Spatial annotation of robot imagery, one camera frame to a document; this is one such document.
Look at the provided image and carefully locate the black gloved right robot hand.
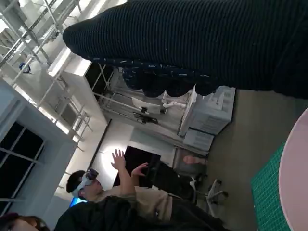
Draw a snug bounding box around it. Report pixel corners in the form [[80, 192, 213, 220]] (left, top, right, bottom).
[[62, 0, 308, 100]]

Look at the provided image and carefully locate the pink bowl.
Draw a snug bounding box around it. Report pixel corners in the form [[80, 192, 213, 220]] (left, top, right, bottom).
[[278, 112, 308, 231]]

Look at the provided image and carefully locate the white louvered cabinet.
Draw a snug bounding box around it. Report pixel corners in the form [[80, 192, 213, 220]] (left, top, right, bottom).
[[178, 86, 236, 138]]

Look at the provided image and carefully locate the small white mesh cabinet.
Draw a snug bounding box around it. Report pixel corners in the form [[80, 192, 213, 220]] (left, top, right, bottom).
[[184, 128, 215, 152]]

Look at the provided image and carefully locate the black monitor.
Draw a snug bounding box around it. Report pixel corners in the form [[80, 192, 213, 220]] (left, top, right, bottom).
[[117, 145, 162, 189]]

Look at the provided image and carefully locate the white base office chair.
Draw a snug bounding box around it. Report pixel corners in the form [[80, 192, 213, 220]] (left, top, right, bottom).
[[189, 173, 229, 215]]

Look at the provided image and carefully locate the person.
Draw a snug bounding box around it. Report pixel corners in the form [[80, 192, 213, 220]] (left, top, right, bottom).
[[66, 148, 200, 221], [0, 194, 231, 231]]

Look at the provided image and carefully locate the green cutting mat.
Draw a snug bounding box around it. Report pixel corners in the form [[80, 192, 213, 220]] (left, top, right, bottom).
[[251, 141, 289, 231]]

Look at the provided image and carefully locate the white VR headset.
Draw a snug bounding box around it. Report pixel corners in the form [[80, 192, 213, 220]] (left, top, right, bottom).
[[71, 168, 100, 196]]

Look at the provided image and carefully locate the dark window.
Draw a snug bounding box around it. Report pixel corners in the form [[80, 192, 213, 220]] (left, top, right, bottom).
[[0, 121, 47, 201]]

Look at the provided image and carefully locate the white panel on black mount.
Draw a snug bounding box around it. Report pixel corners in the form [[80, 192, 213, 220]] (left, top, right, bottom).
[[131, 97, 161, 125]]

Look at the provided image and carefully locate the white metal scaffold frame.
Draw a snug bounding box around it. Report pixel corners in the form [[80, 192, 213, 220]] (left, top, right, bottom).
[[0, 0, 114, 153]]

